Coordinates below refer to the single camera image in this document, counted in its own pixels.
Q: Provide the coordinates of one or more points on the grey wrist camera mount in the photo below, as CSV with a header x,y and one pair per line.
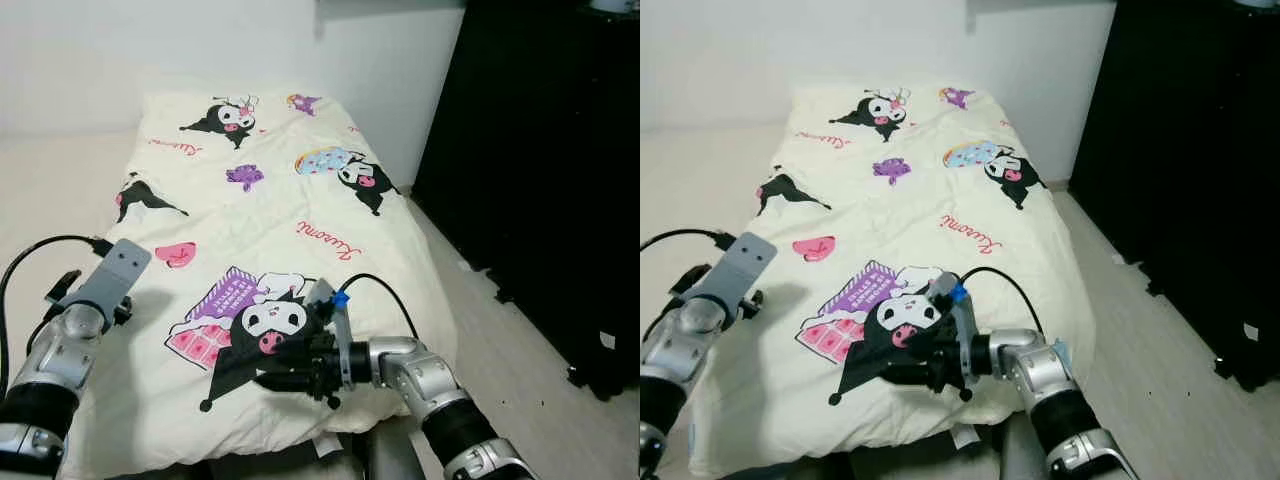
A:
x,y
112,275
945,285
325,293
742,268

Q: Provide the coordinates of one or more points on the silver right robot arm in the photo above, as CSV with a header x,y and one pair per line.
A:
x,y
1050,380
430,380

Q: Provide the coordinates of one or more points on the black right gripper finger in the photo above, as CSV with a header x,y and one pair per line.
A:
x,y
915,345
290,350
282,383
902,376

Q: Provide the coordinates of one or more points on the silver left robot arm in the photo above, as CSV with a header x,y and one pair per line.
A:
x,y
55,350
680,340

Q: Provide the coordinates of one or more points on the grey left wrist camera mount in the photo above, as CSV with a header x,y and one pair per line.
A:
x,y
112,275
742,268

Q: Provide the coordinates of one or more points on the black wardrobe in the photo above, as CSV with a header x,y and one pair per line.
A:
x,y
540,150
1190,150

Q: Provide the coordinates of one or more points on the cream cartoon print blanket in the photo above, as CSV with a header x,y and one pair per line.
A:
x,y
270,220
920,215

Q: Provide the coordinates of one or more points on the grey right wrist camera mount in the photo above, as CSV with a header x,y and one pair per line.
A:
x,y
945,285
325,293

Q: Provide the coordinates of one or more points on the grey right robot leg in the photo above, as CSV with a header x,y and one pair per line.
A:
x,y
395,455
1022,450

